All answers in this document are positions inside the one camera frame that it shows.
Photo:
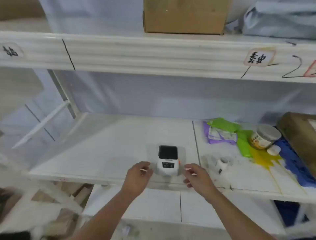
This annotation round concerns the person's right hand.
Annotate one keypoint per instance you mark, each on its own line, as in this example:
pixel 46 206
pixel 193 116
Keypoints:
pixel 201 181

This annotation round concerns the person's left hand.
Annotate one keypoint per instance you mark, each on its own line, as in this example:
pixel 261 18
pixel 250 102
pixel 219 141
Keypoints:
pixel 135 179

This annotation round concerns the person's left thumb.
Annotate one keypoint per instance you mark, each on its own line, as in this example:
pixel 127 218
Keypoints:
pixel 148 173

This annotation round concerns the person's right thumb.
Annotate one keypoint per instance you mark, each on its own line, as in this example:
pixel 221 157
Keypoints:
pixel 187 182

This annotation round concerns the person's right forearm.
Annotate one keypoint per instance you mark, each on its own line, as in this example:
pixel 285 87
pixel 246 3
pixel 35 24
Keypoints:
pixel 237 217

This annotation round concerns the person's left forearm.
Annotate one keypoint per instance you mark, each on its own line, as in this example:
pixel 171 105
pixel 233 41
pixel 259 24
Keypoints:
pixel 101 216

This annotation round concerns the white label printer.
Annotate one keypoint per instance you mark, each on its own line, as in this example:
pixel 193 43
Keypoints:
pixel 168 163

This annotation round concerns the white label roll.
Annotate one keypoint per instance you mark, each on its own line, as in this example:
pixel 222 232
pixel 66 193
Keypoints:
pixel 222 164

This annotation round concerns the purple and white packet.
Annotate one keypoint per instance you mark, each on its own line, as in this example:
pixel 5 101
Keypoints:
pixel 218 134

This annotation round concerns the green plastic packet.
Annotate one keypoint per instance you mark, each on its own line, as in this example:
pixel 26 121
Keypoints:
pixel 243 143

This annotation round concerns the translucent plastic sheet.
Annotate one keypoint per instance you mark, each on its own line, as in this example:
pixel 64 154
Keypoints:
pixel 153 96

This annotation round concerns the jar with white lid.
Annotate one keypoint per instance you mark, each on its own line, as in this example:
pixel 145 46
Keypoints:
pixel 265 137

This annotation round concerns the small white cap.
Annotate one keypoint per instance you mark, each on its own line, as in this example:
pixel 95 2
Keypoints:
pixel 274 150

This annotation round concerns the pile of wooden scraps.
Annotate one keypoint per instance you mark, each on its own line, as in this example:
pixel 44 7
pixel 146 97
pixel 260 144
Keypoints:
pixel 63 214

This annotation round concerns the dark blue bag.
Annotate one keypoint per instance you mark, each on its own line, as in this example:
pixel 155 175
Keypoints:
pixel 288 212

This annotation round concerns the white shelving unit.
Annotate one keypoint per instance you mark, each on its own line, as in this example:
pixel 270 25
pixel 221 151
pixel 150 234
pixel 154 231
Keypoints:
pixel 148 54

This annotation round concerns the brown wrapped parcel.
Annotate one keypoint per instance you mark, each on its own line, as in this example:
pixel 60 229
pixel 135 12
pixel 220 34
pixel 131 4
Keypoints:
pixel 300 138

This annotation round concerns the handwritten paper shelf label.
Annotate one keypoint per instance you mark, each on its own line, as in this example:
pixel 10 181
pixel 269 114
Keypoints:
pixel 259 57

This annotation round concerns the brown cardboard box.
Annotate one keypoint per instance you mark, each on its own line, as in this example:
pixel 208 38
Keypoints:
pixel 185 16

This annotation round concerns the grey plastic bag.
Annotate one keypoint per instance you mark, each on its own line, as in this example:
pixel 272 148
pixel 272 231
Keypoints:
pixel 280 18

